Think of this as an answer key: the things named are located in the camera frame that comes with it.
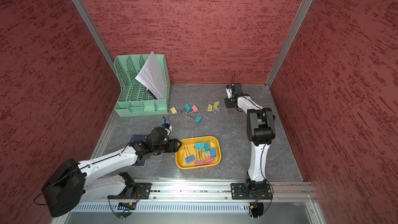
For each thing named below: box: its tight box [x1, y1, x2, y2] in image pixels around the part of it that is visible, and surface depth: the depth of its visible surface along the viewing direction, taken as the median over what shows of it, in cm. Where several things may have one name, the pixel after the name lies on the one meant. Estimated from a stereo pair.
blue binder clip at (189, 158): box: [183, 146, 196, 164], surface depth 86 cm
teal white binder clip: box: [194, 142, 204, 150], surface depth 89 cm
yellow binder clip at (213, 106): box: [206, 101, 222, 112], surface depth 109 cm
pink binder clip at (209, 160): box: [204, 157, 215, 165], surface depth 84 cm
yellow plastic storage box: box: [175, 135, 222, 170], surface depth 87 cm
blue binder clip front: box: [210, 147, 217, 158], surface depth 89 cm
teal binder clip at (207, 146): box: [204, 141, 211, 152], surface depth 89 cm
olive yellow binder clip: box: [206, 100, 222, 111], surface depth 109 cm
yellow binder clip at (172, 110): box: [162, 106, 178, 118], surface depth 105 cm
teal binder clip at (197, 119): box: [188, 114, 203, 124], surface depth 102 cm
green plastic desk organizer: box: [113, 54, 171, 118], surface depth 105 cm
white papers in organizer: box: [134, 51, 167, 100], surface depth 97 cm
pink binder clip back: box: [194, 160, 205, 167], surface depth 84 cm
